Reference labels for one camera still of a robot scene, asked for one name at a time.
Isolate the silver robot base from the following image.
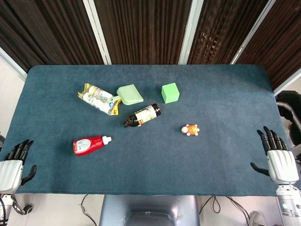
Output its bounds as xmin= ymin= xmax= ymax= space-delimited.
xmin=98 ymin=194 xmax=203 ymax=226

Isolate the orange toy turtle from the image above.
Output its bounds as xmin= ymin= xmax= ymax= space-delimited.
xmin=181 ymin=124 xmax=200 ymax=137

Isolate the black floor cable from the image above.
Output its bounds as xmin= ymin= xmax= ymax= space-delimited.
xmin=80 ymin=194 xmax=101 ymax=226
xmin=202 ymin=195 xmax=253 ymax=226

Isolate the black chair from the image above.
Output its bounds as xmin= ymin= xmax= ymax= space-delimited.
xmin=275 ymin=90 xmax=301 ymax=148

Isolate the blue table cloth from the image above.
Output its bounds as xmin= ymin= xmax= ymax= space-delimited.
xmin=0 ymin=64 xmax=301 ymax=196

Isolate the red ketchup bottle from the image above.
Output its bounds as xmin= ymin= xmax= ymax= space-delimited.
xmin=72 ymin=135 xmax=112 ymax=157

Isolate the green foam cube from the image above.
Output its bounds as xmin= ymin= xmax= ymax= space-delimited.
xmin=161 ymin=82 xmax=181 ymax=104

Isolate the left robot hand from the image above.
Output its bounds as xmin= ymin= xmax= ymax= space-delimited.
xmin=0 ymin=139 xmax=38 ymax=194

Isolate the dark wooden slat partition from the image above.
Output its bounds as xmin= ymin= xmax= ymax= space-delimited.
xmin=0 ymin=0 xmax=301 ymax=91

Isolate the yellow white snack package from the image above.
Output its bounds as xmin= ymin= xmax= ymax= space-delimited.
xmin=77 ymin=82 xmax=121 ymax=116

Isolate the white sneaker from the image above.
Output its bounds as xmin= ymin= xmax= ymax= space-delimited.
xmin=248 ymin=210 xmax=268 ymax=226

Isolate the dark brown drink bottle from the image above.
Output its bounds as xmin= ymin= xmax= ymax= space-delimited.
xmin=124 ymin=103 xmax=162 ymax=128

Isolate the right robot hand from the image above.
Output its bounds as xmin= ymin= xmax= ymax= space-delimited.
xmin=250 ymin=126 xmax=300 ymax=186

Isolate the light green dustpan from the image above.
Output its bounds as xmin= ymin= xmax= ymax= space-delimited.
xmin=112 ymin=84 xmax=144 ymax=106

